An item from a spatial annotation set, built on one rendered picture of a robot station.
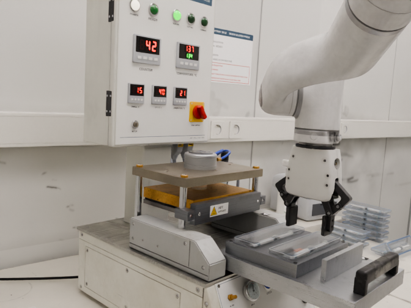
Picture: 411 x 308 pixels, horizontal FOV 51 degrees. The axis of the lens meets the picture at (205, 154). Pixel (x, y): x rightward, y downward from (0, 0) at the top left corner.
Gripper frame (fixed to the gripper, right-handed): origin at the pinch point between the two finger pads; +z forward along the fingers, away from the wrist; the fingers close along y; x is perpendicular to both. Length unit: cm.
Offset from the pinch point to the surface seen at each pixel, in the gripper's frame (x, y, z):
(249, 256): 10.0, 6.3, 6.5
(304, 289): 11.0, -6.3, 8.3
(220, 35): -56, 76, -49
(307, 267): 6.4, -4.0, 6.4
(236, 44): -65, 75, -46
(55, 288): 20, 62, 29
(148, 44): 7, 42, -35
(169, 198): 10.2, 29.6, -0.3
